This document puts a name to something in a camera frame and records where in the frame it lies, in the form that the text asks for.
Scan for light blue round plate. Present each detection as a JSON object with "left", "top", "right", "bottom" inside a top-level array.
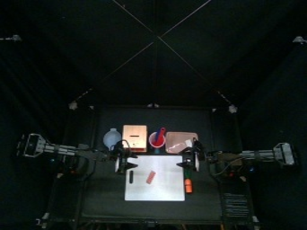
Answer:
[{"left": 102, "top": 128, "right": 123, "bottom": 151}]

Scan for wooden box with slot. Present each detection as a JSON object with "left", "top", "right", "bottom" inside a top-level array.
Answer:
[{"left": 122, "top": 124, "right": 149, "bottom": 153}]

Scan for red striped salmon toy slice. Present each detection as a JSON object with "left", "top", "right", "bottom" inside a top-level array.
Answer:
[{"left": 146, "top": 170, "right": 158, "bottom": 185}]

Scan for red plastic cup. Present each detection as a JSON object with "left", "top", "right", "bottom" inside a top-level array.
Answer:
[{"left": 149, "top": 131, "right": 167, "bottom": 149}]

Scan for orange toy carrot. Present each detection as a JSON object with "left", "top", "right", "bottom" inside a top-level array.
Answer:
[{"left": 183, "top": 170, "right": 195, "bottom": 194}]

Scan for red toy utensil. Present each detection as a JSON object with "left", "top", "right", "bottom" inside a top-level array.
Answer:
[{"left": 155, "top": 127, "right": 167, "bottom": 146}]

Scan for white plastic cutting board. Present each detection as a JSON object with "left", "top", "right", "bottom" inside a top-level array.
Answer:
[{"left": 125, "top": 155, "right": 187, "bottom": 202}]

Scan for white text label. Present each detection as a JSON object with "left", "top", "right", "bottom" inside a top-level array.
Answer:
[{"left": 222, "top": 192, "right": 251, "bottom": 218}]

